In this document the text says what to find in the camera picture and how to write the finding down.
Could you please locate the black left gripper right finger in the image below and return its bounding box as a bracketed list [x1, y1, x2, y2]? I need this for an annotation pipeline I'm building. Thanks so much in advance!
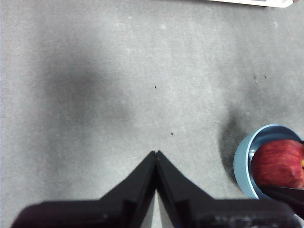
[156, 150, 302, 228]

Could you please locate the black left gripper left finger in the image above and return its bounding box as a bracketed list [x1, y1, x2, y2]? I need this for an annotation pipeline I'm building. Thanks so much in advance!
[10, 151, 157, 228]

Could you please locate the red yellow apple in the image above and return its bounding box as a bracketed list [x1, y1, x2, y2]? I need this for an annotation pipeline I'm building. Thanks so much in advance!
[251, 139, 304, 190]

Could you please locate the blue bowl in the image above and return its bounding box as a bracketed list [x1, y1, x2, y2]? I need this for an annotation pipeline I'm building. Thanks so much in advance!
[233, 123, 304, 200]

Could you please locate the cream toaster oven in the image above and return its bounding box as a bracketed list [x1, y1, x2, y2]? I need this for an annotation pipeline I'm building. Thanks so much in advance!
[206, 0, 293, 9]

